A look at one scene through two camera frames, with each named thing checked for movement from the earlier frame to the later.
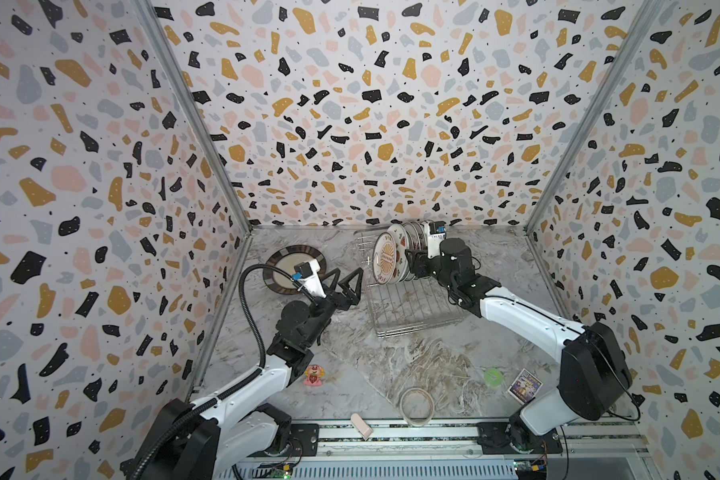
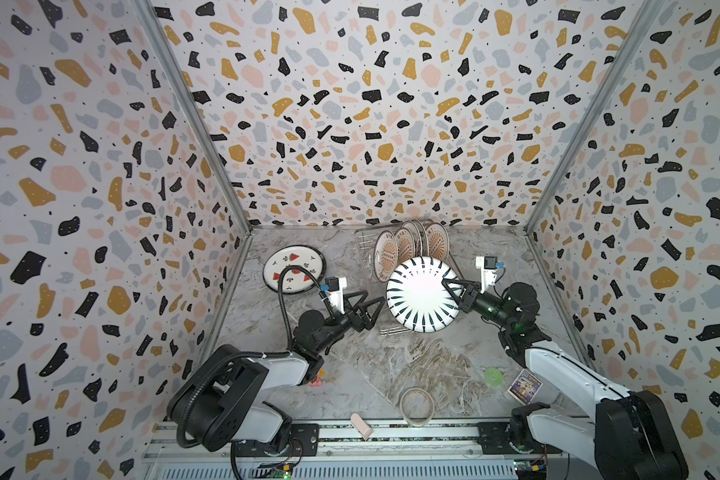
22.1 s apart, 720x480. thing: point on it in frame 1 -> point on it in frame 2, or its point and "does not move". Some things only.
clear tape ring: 417,406 does not move
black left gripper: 344,301 -> 358,323
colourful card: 525,387 does not move
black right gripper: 424,262 -> 473,298
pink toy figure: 313,375 does not move
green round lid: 493,377 does not move
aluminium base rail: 449,450 does not move
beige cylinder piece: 361,426 does not move
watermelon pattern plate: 401,244 -> 295,279
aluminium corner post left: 191,101 does not move
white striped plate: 425,232 -> 417,298
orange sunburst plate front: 384,258 does not move
